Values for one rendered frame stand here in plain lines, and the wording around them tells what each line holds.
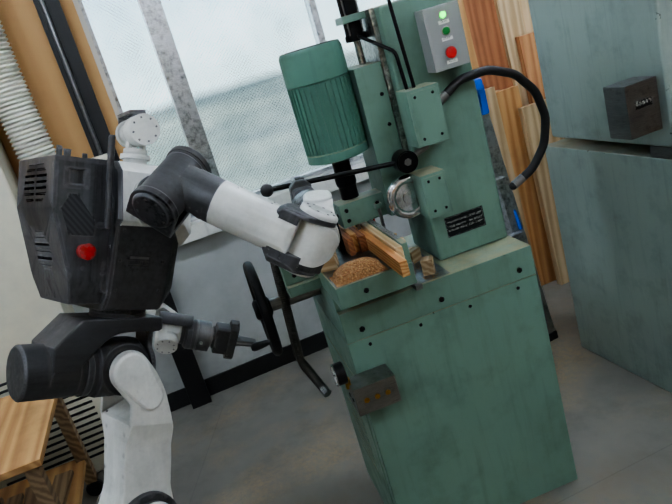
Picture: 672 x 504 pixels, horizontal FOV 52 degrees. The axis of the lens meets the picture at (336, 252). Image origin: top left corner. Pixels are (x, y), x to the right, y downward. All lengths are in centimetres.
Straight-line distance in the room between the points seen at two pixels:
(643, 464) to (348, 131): 138
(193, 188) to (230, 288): 208
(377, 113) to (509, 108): 162
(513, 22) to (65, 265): 271
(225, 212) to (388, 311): 71
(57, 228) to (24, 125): 165
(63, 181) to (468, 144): 109
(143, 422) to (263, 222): 53
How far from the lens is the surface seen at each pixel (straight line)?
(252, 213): 128
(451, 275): 190
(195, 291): 334
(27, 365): 146
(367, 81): 190
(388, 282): 176
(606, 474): 240
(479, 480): 221
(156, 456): 162
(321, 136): 187
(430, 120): 183
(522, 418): 217
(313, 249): 130
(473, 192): 200
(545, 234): 363
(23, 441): 256
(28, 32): 320
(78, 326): 147
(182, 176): 132
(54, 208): 140
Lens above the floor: 150
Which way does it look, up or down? 17 degrees down
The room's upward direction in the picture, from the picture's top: 16 degrees counter-clockwise
